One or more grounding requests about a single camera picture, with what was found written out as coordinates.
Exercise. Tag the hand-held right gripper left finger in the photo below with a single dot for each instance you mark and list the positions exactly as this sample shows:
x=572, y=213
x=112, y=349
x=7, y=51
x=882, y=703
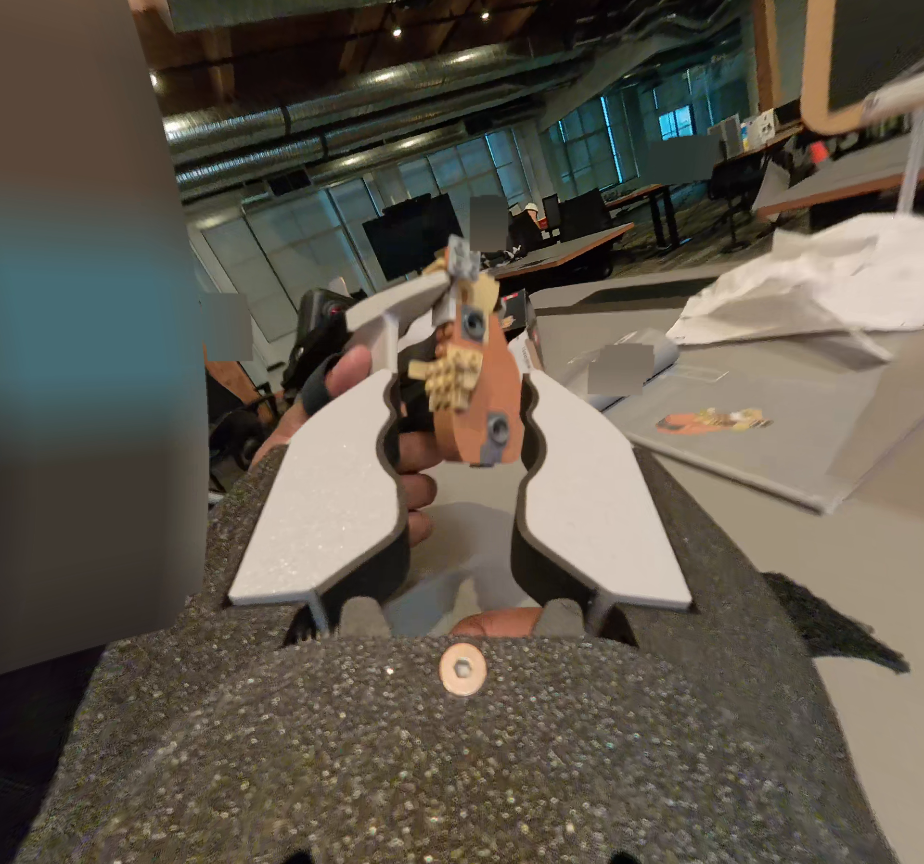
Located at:
x=325, y=510

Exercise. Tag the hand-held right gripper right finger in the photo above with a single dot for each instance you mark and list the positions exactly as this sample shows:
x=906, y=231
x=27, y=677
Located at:
x=599, y=517

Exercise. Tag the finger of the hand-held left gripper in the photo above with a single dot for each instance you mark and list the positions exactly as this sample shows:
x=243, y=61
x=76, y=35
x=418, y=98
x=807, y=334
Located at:
x=390, y=305

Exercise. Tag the small pale grey brick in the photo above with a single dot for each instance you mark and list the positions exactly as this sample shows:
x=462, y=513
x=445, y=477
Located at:
x=462, y=261

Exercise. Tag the orange tan brick model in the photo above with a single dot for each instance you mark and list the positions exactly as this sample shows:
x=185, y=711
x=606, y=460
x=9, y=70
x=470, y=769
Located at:
x=491, y=380

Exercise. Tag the dark partition panel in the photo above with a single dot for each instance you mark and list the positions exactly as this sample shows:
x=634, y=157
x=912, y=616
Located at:
x=411, y=236

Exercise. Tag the black office chair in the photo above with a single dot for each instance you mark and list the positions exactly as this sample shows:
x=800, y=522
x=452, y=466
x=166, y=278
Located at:
x=234, y=431

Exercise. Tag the small black red box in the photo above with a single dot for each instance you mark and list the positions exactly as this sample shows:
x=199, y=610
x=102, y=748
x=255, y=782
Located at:
x=516, y=312

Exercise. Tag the background wooden table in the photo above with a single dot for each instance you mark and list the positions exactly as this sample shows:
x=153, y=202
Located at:
x=570, y=247

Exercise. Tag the grey instruction booklet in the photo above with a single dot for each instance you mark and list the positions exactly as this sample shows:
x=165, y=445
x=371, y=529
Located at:
x=758, y=388

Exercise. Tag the torn white paper bag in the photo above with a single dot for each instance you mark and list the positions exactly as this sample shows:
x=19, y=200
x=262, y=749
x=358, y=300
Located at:
x=808, y=279

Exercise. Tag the white bar acrylic stand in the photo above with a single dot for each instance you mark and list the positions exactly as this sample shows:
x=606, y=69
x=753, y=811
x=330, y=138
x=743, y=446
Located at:
x=895, y=95

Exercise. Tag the black board with wooden rim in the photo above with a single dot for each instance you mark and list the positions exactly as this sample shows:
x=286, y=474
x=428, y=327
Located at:
x=873, y=20

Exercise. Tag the slim silver spiral duct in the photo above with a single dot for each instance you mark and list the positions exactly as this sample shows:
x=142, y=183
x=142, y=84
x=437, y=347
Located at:
x=361, y=88
x=303, y=153

